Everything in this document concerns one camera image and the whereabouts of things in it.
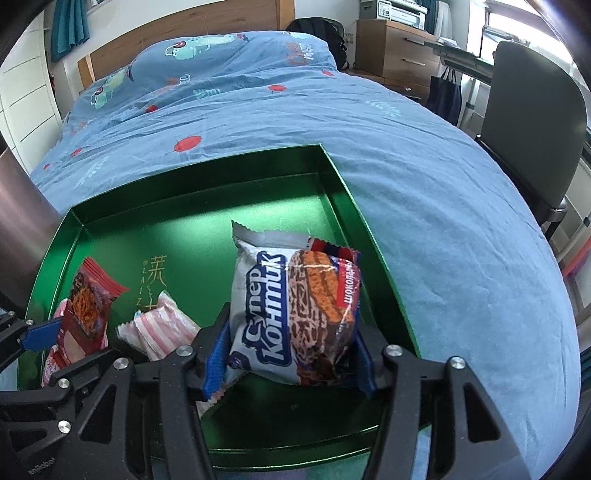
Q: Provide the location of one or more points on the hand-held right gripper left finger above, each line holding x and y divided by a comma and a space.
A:
217, 369

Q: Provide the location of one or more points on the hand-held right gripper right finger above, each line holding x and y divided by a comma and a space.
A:
364, 369

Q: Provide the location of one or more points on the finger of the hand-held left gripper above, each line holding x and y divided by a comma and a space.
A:
69, 376
41, 333

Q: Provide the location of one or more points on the pink character snack pouch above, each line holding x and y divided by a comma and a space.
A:
51, 369

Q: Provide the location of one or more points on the dark red pretzel packet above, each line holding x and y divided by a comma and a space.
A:
90, 300

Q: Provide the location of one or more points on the pink striped snack packet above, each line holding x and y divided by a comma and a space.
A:
161, 332

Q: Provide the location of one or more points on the white wafer packet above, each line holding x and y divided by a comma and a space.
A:
277, 314

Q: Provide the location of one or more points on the green tray box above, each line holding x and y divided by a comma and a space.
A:
184, 221

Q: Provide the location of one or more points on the blue printed bedsheet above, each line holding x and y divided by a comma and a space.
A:
415, 207

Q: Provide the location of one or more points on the white wardrobe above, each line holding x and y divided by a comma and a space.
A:
27, 101

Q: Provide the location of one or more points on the dark blue bag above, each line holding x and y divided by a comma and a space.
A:
443, 97

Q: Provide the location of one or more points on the dark grey office chair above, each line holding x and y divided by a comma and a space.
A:
531, 129

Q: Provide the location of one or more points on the teal curtain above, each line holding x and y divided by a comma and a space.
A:
69, 27
431, 16

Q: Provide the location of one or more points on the blue printed pillow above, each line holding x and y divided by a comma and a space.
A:
207, 60

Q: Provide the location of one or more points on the wooden drawer cabinet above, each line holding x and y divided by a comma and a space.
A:
392, 55

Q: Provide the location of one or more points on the grey desk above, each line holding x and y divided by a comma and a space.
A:
461, 53

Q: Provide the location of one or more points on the black backpack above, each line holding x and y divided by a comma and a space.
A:
323, 37

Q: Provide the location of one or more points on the wooden headboard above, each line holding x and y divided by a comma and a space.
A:
184, 27

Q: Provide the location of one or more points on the grey printer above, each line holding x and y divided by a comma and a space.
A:
397, 14

